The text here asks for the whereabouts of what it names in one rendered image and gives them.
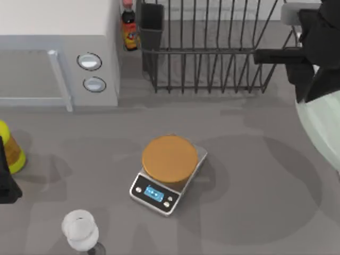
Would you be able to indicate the black cutlery holder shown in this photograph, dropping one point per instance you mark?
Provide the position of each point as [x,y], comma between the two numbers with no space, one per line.
[151,26]

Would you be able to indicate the dark bottle with red cap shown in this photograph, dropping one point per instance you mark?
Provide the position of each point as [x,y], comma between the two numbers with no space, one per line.
[129,32]

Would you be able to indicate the orange-brown round block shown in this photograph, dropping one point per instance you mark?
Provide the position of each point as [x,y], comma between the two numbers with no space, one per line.
[170,159]

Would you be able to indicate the silver kitchen scale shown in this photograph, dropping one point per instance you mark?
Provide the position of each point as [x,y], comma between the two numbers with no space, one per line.
[156,196]

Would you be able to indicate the small round microwave knob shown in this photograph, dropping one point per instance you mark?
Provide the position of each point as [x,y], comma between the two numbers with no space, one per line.
[94,84]

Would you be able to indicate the large round microwave knob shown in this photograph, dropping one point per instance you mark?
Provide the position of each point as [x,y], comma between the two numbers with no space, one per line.
[89,61]

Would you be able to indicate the pale microwave oven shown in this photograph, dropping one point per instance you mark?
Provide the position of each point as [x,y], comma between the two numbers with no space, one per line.
[87,24]

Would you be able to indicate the microwave oven door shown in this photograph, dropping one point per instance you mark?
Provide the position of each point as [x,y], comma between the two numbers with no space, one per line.
[26,74]

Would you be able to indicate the clear wine glass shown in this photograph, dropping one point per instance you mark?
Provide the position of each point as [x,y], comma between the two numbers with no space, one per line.
[79,233]

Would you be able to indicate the yellow bottle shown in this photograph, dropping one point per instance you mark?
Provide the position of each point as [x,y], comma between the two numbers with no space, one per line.
[12,151]

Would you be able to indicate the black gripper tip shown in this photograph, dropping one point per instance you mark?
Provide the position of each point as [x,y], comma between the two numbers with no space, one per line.
[6,183]

